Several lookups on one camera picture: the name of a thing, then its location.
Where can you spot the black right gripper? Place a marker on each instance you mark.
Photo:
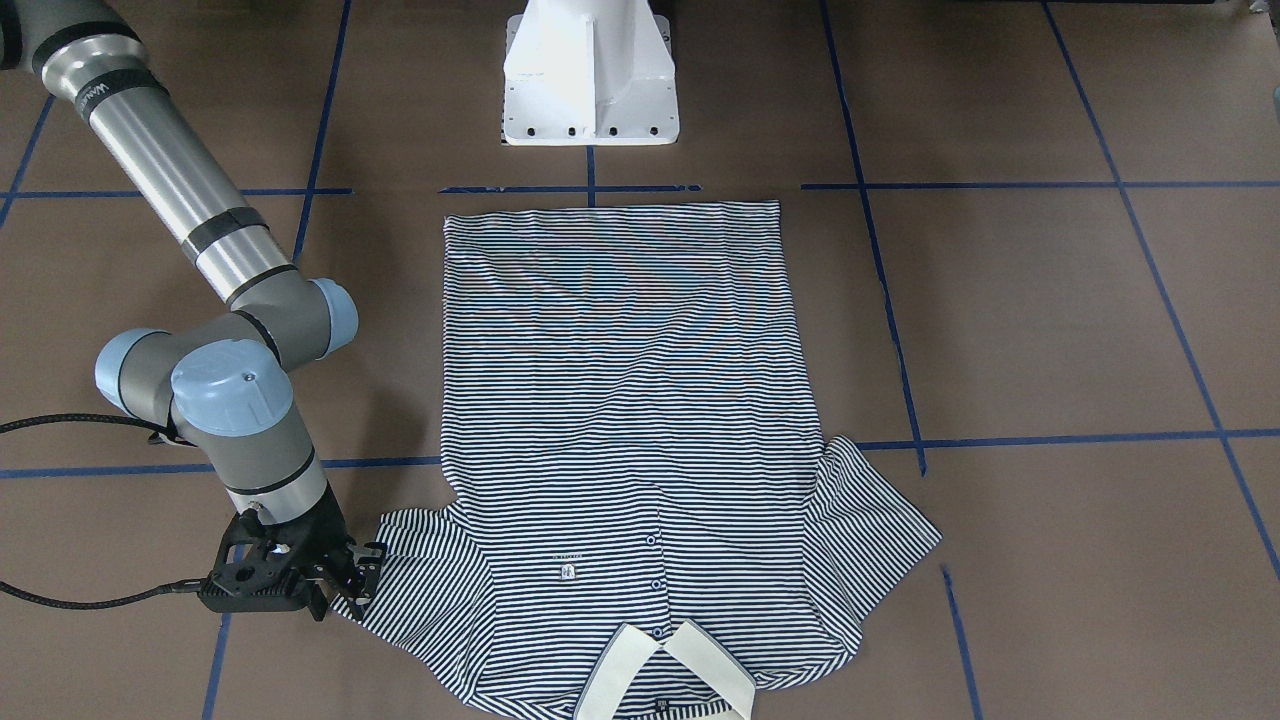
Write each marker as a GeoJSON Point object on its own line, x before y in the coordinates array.
{"type": "Point", "coordinates": [326, 540]}

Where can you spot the striped polo shirt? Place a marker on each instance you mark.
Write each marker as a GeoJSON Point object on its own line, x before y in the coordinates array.
{"type": "Point", "coordinates": [648, 522]}

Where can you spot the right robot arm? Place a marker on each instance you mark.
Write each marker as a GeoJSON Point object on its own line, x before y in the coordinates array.
{"type": "Point", "coordinates": [222, 385]}

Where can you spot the brown paper table cover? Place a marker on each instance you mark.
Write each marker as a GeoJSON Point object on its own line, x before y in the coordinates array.
{"type": "Point", "coordinates": [1033, 249]}

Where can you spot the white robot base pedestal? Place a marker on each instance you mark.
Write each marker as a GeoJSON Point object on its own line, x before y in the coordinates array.
{"type": "Point", "coordinates": [589, 73]}

